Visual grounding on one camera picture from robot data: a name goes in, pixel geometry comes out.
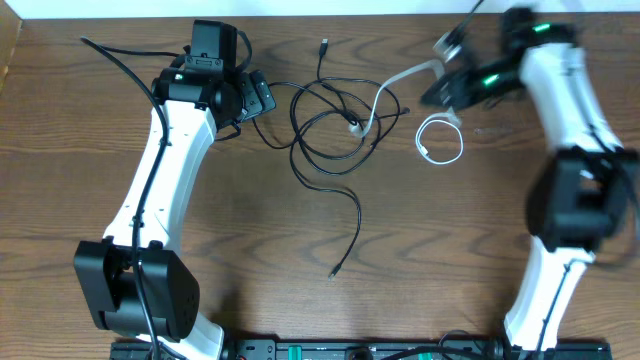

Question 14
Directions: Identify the black usb cable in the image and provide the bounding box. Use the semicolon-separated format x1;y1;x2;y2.
248;37;411;280

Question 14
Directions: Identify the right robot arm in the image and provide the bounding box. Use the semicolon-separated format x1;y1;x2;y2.
421;7;639;359

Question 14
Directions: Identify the white usb cable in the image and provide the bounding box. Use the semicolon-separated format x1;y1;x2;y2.
348;58;465;166

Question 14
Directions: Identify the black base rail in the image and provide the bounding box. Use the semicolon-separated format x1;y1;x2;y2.
109;329;614;360

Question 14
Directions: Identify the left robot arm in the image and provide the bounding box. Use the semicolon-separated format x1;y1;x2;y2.
73;20;276;359

